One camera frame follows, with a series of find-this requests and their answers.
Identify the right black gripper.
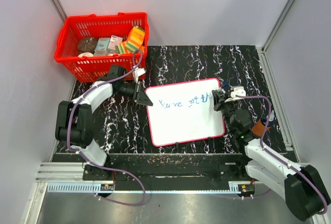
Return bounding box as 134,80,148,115
214,91,238,134

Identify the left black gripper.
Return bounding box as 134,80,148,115
115,81,153,107

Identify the blue capped whiteboard marker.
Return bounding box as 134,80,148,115
221,81,229,91

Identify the pink framed whiteboard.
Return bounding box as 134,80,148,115
146,78,225,147

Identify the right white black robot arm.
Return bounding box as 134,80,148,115
212,86,330,221

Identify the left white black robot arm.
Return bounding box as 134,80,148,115
55,65,153,181

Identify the orange spray bottle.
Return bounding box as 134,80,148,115
252,110,275,137

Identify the green yellow sponge pack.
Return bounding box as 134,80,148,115
115,41,145,54

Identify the orange yellow sponge pack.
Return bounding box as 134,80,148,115
126,25,145,50

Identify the pink white snack box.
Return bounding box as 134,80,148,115
107,35,123,53

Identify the light blue snack box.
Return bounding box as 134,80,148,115
94,37,110,56

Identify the red plastic shopping basket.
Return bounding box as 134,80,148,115
54,12,149,82

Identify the white round lid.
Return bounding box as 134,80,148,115
78,52,94,58

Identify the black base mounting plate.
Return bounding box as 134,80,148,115
83,154,252,191

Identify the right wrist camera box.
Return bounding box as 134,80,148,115
227,86,246,101

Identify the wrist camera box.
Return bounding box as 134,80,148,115
227,86,246,101
132,68,146,82

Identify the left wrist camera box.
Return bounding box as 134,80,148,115
132,68,146,82

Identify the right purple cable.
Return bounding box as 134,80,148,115
236,94,328,214

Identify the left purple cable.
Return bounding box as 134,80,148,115
66,49,144,168

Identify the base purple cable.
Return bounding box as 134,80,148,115
89,171,146,208

